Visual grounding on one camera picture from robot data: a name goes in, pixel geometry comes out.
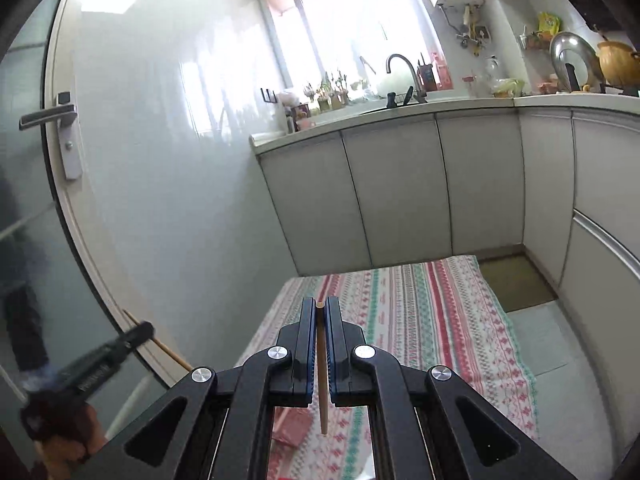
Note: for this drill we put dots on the pink plastic utensil basket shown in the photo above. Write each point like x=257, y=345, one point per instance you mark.
x=292, y=425

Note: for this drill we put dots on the kitchen window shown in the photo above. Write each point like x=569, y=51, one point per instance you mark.
x=340, y=25

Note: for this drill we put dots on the brown floor mat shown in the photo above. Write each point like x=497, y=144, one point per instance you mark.
x=515, y=282

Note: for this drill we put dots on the steel pot lid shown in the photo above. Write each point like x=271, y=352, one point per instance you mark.
x=570, y=55

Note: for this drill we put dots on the metal kitchen faucet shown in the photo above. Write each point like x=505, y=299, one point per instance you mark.
x=407, y=67

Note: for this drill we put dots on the hanging kitchen tools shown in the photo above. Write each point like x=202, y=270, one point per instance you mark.
x=471, y=30

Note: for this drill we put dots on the wooden chopstick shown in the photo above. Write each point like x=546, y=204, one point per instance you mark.
x=172, y=356
x=323, y=410

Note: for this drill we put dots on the knife block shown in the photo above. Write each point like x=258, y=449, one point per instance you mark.
x=428, y=75

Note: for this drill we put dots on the row of small potted plants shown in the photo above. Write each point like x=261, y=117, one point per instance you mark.
x=327, y=95

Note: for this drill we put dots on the white drawer with metal rail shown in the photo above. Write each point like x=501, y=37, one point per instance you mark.
x=605, y=300

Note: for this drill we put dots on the red patterned towel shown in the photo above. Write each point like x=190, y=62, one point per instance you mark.
x=443, y=70

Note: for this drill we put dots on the yellow packet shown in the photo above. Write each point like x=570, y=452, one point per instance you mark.
x=549, y=24

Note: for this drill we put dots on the bag of green vegetables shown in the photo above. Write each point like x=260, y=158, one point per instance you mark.
x=509, y=87

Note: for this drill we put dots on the patterned red green tablecloth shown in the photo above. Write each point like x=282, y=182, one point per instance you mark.
x=425, y=320

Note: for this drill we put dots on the glass jar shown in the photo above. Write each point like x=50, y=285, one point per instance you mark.
x=491, y=70

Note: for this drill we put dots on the black soap dispenser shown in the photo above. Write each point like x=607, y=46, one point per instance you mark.
x=391, y=101

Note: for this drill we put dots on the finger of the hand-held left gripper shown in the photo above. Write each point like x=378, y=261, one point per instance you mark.
x=140, y=334

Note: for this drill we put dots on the black wall hook rack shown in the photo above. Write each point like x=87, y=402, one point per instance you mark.
x=268, y=94

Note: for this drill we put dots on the pink cup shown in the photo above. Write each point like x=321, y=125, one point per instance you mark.
x=305, y=123

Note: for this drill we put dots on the yellow brown pot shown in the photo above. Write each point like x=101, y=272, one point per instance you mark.
x=620, y=62

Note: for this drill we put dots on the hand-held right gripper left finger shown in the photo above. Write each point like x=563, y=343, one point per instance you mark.
x=310, y=355

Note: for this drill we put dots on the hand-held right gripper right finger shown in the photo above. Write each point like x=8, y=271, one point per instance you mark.
x=334, y=355

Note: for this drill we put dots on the frosted glass door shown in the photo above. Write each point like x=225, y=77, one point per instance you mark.
x=30, y=260

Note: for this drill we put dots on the person's left hand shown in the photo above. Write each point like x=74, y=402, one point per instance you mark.
x=67, y=440

